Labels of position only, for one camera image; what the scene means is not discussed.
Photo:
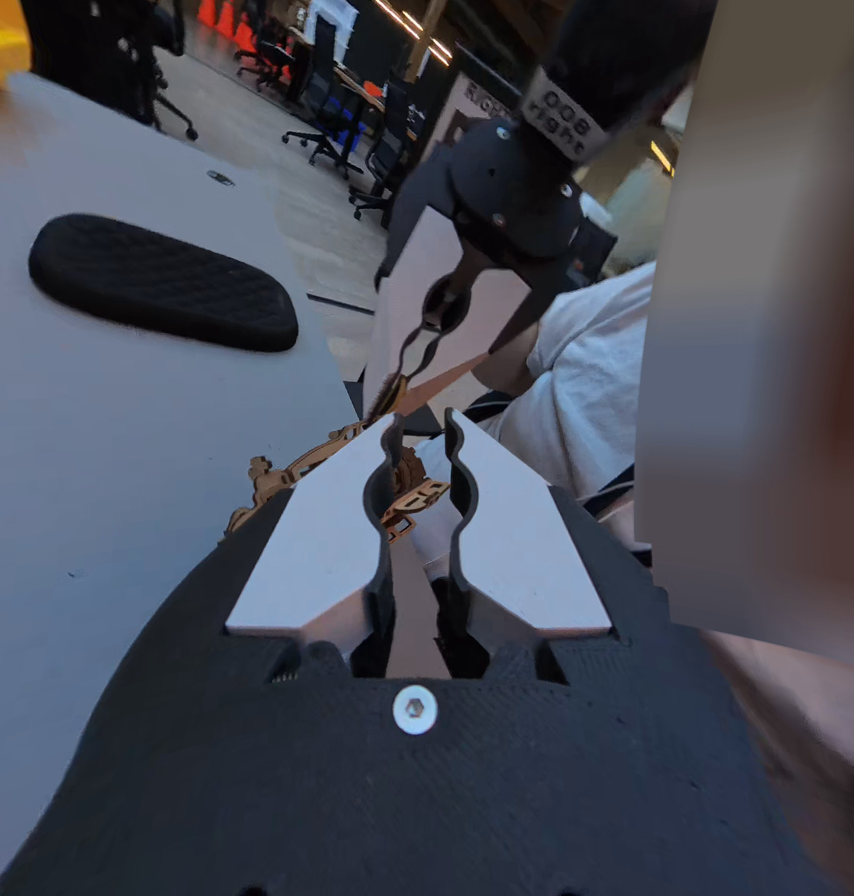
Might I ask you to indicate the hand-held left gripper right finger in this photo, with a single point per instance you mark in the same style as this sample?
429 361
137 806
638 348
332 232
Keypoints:
525 560

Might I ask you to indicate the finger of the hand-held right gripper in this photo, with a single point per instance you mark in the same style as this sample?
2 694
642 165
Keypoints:
486 308
399 294

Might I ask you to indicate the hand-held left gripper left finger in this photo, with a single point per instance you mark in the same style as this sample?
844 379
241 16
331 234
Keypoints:
308 560

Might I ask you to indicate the wooden mechanical model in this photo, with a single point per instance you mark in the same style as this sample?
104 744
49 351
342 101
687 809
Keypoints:
273 479

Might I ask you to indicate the person's left forearm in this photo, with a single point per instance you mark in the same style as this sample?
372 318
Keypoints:
805 756

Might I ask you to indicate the grey desk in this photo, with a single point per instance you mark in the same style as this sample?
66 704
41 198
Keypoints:
118 455

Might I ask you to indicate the person in white shirt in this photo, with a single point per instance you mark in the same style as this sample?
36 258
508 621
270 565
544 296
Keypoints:
588 392

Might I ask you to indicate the black office chair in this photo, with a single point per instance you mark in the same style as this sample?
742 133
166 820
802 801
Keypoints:
269 59
111 56
388 154
329 98

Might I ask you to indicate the black wrist rest pad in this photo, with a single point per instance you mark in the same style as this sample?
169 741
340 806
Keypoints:
160 280

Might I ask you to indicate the orange plastic object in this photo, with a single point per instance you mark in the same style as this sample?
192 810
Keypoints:
223 24

